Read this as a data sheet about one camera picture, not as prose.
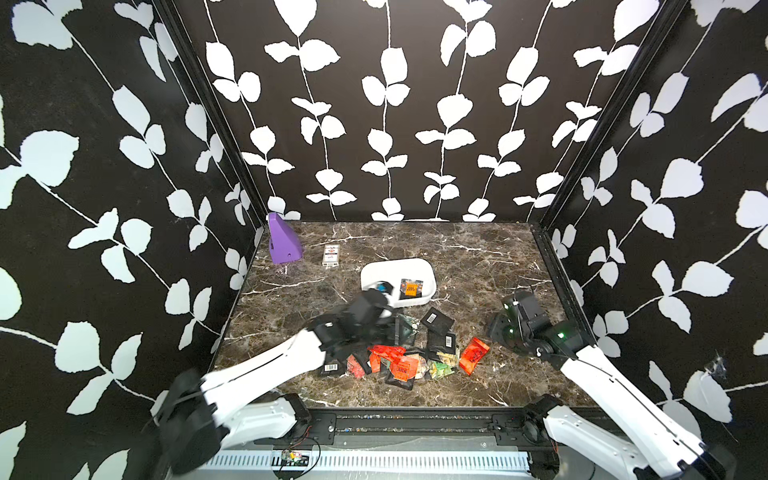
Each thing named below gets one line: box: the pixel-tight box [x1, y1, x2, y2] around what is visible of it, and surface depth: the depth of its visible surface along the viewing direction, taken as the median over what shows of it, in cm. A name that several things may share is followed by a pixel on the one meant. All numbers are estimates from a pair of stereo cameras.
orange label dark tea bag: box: [399, 278, 424, 300], surface depth 103 cm
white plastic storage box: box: [360, 258, 437, 307], surface depth 102 cm
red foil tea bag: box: [459, 337, 490, 376], surface depth 88 cm
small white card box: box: [322, 244, 340, 267], surface depth 110 cm
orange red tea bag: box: [390, 355, 419, 381], surface depth 85 cm
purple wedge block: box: [268, 212, 302, 264], surface depth 106 cm
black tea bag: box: [420, 307, 455, 334], surface depth 95 cm
